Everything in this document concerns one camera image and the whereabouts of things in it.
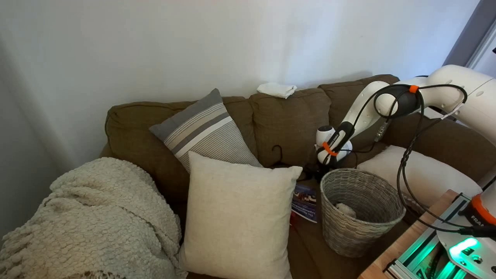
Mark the brown fabric sofa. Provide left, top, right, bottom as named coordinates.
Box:
left=99, top=74, right=496, bottom=279

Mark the blue printed booklet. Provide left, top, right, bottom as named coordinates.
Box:
left=291, top=183, right=319, bottom=224

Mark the white cloth in basket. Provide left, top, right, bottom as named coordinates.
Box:
left=335, top=203, right=357, bottom=218

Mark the grey wicker basket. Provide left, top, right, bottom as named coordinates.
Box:
left=320, top=168, right=406, bottom=258

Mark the white folded cloth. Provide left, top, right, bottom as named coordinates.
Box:
left=257, top=82, right=298, bottom=99

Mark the white long cushion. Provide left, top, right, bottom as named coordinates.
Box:
left=356, top=145, right=483, bottom=210

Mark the cream square pillow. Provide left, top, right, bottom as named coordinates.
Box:
left=179, top=151, right=303, bottom=279

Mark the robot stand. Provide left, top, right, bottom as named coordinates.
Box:
left=358, top=189, right=496, bottom=279

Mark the grey striped pillow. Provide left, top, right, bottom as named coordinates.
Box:
left=149, top=88, right=264, bottom=173

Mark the window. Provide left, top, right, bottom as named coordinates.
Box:
left=444, top=0, right=496, bottom=78

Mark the cream knit blanket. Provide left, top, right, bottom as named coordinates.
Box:
left=0, top=157, right=187, bottom=279

